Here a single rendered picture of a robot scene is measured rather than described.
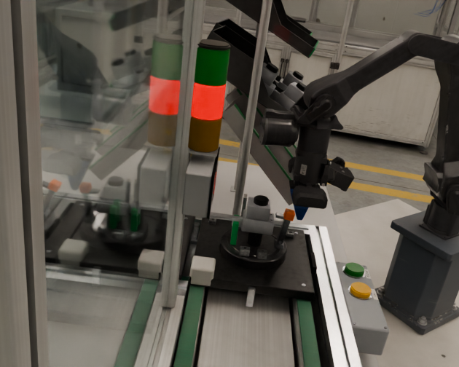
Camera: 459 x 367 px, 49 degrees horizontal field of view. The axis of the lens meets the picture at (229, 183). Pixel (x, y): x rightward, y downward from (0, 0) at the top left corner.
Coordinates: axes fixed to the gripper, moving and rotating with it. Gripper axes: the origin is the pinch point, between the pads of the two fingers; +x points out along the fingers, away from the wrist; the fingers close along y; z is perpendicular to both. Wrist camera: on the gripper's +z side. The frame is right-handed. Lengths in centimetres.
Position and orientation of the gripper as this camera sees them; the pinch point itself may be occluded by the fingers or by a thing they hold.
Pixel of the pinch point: (301, 204)
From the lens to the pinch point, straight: 101.7
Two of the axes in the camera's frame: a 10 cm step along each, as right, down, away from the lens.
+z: 9.9, 1.1, -0.1
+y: 0.6, -4.1, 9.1
